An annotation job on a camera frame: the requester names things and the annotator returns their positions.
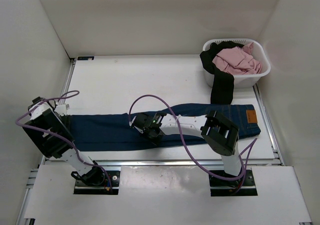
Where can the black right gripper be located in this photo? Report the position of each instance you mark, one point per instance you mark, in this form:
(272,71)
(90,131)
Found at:
(156,140)

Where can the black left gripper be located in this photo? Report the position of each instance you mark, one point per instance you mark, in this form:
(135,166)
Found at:
(67,121)

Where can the dark blue denim trousers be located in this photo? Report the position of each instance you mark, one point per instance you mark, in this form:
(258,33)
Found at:
(112,132)

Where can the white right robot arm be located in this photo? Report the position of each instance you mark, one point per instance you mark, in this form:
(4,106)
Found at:
(215,129)

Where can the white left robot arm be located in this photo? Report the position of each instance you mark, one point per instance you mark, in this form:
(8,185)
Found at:
(48,128)

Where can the white front cover board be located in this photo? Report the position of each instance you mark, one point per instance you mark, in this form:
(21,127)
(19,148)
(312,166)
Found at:
(167,195)

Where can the black garment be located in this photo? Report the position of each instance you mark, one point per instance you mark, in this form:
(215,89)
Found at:
(223,83)

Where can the white plastic laundry basket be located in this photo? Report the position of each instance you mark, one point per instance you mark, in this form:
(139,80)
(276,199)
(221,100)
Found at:
(246,81)

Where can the pink garment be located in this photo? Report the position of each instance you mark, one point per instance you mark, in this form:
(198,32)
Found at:
(237,59)

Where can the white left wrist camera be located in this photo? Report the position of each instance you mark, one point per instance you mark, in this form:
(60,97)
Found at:
(62,109)

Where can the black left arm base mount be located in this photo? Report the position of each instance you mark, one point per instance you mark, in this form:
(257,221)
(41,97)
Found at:
(99,187)

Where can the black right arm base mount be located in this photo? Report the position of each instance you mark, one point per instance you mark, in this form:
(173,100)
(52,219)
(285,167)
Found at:
(243,187)

